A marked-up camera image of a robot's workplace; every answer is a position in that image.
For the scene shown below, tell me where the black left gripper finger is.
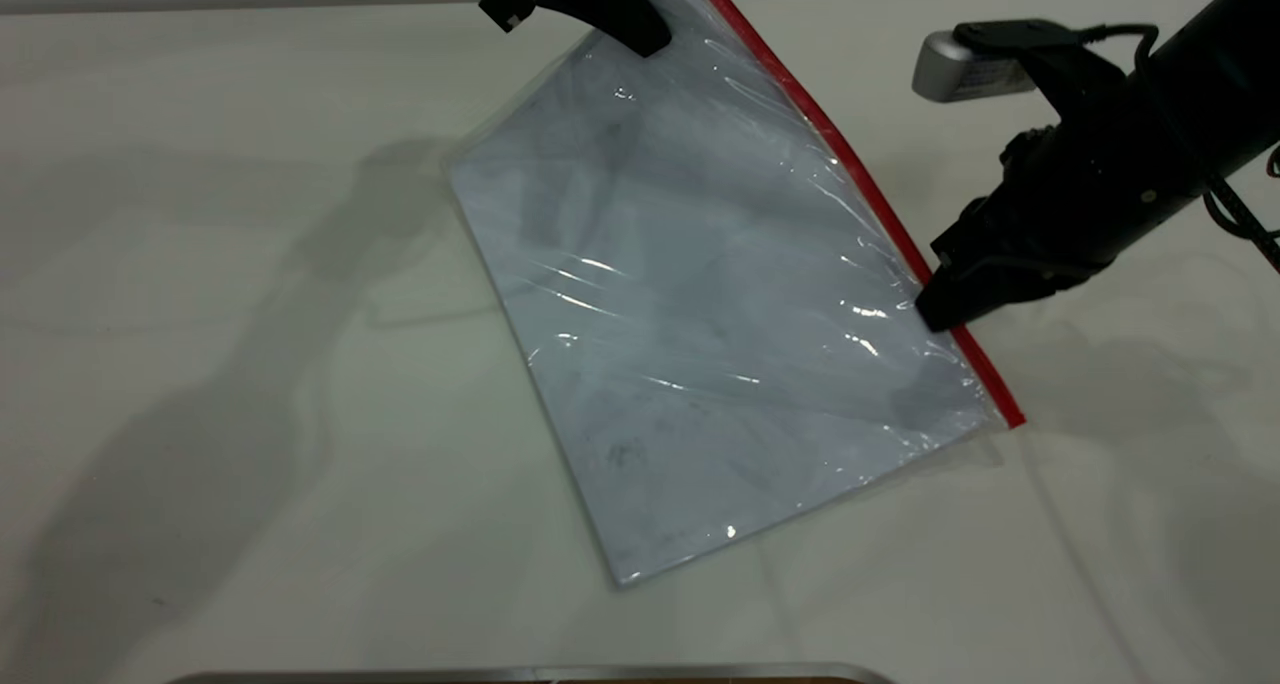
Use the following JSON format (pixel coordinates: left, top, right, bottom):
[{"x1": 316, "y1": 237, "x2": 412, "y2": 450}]
[{"x1": 536, "y1": 0, "x2": 673, "y2": 59}]

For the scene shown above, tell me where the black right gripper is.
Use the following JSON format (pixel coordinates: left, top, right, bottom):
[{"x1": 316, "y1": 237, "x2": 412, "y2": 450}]
[{"x1": 914, "y1": 59, "x2": 1213, "y2": 334}]

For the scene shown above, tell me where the clear plastic zip bag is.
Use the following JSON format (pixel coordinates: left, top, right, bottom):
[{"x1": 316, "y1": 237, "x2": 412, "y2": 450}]
[{"x1": 445, "y1": 0, "x2": 1028, "y2": 590}]

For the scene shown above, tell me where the grey metal bar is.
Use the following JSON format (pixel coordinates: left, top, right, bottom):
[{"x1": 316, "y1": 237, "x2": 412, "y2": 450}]
[{"x1": 165, "y1": 662, "x2": 897, "y2": 684}]

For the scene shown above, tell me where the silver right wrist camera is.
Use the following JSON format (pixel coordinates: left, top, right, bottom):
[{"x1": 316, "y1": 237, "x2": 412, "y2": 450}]
[{"x1": 912, "y1": 19, "x2": 1106, "y2": 104}]

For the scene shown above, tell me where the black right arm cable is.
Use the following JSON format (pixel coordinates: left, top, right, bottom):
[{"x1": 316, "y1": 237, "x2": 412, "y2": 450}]
[{"x1": 1078, "y1": 22, "x2": 1280, "y2": 273}]

